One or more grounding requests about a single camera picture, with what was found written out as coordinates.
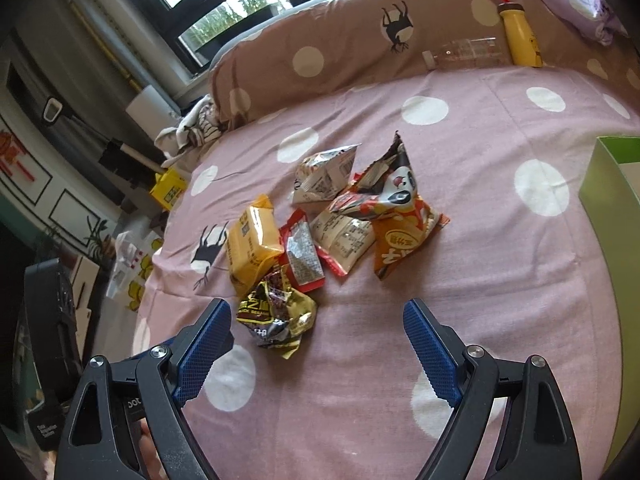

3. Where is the wall picture frame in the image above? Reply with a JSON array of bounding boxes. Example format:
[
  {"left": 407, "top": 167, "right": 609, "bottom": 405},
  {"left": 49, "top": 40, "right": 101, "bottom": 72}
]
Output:
[{"left": 48, "top": 188, "right": 108, "bottom": 254}]

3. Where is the black tripod stand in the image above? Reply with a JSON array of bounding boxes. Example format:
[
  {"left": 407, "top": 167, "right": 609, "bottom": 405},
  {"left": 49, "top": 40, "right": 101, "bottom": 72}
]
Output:
[{"left": 41, "top": 96, "right": 165, "bottom": 190}]

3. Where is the striped white cloth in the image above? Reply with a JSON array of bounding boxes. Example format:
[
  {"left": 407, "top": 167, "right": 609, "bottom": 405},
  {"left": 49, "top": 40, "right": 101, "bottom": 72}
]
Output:
[{"left": 154, "top": 94, "right": 228, "bottom": 174}]

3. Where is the black sesame snack bag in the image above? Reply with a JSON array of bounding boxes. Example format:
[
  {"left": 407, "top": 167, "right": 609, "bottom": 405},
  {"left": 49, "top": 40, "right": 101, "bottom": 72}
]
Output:
[{"left": 235, "top": 264, "right": 318, "bottom": 360}]

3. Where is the green cardboard box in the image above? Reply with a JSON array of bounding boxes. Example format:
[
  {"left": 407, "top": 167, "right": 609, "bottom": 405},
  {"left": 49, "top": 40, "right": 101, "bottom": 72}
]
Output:
[{"left": 578, "top": 136, "right": 639, "bottom": 479}]

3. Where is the clear plastic bottle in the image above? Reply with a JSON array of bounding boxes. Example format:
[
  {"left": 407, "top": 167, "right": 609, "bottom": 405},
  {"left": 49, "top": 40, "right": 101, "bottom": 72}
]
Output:
[{"left": 422, "top": 37, "right": 511, "bottom": 70}]

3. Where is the yellow carton box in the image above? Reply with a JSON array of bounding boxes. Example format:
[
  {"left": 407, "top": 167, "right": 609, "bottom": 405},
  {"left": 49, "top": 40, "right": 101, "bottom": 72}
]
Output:
[{"left": 149, "top": 167, "right": 189, "bottom": 211}]

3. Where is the pink polka dot bedsheet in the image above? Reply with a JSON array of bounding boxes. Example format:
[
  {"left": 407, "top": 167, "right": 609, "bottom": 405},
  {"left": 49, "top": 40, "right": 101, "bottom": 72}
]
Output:
[{"left": 132, "top": 67, "right": 639, "bottom": 479}]

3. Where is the white patterned shopping bag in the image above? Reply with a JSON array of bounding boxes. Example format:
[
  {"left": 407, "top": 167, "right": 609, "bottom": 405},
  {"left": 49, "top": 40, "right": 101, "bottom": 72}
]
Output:
[{"left": 106, "top": 231, "right": 164, "bottom": 311}]

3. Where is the white popcorn snack bag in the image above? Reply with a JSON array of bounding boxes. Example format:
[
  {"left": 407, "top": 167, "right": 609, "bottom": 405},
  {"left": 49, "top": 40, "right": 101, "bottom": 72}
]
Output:
[{"left": 292, "top": 144, "right": 358, "bottom": 204}]

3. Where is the orange panda snack bag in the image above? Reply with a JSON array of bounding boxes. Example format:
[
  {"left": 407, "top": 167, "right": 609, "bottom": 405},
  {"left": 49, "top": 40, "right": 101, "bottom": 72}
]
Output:
[{"left": 329, "top": 134, "right": 450, "bottom": 280}]

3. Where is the small red silver snack pack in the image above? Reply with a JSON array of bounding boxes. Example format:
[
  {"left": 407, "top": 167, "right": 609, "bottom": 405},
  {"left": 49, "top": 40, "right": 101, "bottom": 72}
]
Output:
[{"left": 279, "top": 209, "right": 326, "bottom": 294}]

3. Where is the yellow drink bottle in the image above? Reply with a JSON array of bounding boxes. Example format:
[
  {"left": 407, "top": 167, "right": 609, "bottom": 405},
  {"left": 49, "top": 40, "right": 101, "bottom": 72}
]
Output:
[{"left": 497, "top": 0, "right": 544, "bottom": 68}]

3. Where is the brown polka dot bolster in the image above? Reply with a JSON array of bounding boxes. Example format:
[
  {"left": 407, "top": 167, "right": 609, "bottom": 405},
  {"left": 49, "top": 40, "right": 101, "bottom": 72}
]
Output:
[{"left": 209, "top": 0, "right": 639, "bottom": 125}]

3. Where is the person left hand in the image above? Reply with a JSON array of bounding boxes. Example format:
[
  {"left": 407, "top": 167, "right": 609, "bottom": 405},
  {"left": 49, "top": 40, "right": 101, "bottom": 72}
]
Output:
[{"left": 139, "top": 418, "right": 167, "bottom": 480}]

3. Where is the yellow snack bag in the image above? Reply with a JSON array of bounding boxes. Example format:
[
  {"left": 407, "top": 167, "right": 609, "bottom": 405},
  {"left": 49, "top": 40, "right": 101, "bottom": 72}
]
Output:
[{"left": 227, "top": 194, "right": 284, "bottom": 298}]

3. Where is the red-edged beige snack pack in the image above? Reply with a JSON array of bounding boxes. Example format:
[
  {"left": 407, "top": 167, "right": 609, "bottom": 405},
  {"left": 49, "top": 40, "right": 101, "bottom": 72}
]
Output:
[{"left": 310, "top": 209, "right": 375, "bottom": 278}]

